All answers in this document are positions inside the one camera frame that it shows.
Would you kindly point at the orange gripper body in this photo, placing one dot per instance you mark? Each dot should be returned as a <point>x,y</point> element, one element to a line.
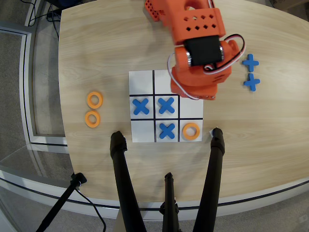
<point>193,90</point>

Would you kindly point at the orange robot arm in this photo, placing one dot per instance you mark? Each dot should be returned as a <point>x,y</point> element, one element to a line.
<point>198,21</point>

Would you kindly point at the blue foam cross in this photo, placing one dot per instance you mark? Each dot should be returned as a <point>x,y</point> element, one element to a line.
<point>251,82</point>
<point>166,105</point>
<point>167,131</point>
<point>141,106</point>
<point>251,63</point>

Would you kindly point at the white tic-tac-toe board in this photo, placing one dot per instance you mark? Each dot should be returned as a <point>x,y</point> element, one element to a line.
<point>142,82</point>

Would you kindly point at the short black tripod leg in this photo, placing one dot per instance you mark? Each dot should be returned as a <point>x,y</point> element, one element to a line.
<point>169,193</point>

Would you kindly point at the thin black stand pole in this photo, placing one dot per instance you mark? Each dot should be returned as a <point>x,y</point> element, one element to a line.
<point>60,203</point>

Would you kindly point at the grey metal floor frame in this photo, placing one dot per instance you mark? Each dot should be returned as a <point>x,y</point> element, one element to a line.
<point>25,84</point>

